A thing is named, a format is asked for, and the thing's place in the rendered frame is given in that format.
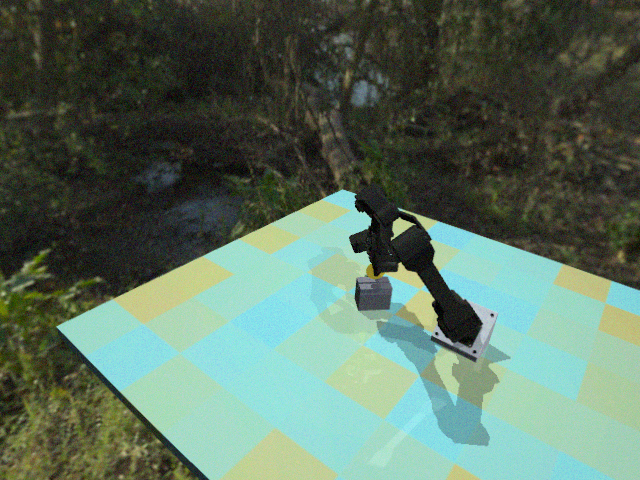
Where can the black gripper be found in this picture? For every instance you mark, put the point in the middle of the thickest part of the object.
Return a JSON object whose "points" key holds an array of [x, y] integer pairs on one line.
{"points": [[381, 259]]}

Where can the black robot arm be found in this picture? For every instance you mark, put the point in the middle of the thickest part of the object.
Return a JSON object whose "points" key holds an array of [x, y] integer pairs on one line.
{"points": [[457, 319]]}

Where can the gold coin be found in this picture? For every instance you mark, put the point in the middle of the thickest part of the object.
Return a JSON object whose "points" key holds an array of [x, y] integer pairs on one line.
{"points": [[370, 273]]}

